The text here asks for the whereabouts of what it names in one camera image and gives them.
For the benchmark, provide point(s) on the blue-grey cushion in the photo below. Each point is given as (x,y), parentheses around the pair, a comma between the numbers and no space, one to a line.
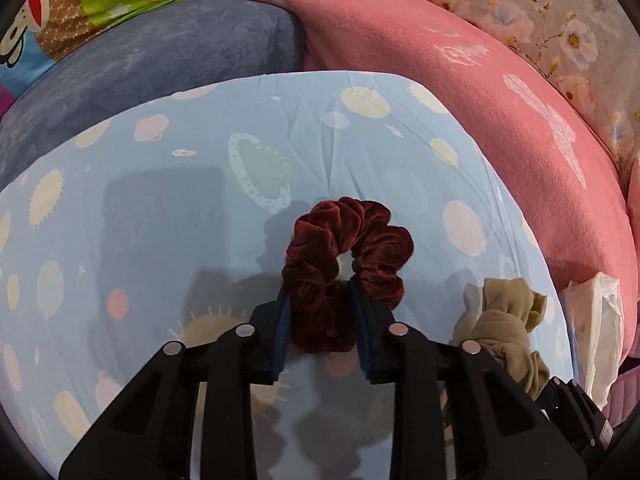
(150,50)

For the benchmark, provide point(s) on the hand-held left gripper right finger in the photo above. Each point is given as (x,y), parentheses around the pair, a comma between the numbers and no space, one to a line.
(361,332)

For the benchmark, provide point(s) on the dark red velvet scrunchie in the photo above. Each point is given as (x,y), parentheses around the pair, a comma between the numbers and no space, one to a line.
(320,255)

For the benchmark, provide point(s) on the tan cloth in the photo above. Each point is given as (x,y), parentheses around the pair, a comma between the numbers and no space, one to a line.
(500,330)

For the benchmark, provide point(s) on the pink cloth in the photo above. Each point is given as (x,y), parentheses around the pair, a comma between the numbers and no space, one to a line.
(625,395)

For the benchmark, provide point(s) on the white plastic bag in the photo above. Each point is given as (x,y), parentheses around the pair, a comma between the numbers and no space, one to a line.
(600,320)

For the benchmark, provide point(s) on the pink blanket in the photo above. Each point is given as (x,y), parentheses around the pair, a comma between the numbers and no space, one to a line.
(425,75)

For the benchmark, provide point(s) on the light blue dotted sheet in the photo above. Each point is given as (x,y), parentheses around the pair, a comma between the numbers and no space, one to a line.
(175,220)

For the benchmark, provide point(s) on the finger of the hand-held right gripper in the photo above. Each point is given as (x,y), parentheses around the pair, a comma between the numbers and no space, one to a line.
(550,395)

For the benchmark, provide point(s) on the floral fabric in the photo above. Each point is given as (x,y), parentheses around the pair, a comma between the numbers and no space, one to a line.
(550,10)

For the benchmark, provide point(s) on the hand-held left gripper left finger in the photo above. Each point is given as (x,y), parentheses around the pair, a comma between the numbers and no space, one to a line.
(282,332)

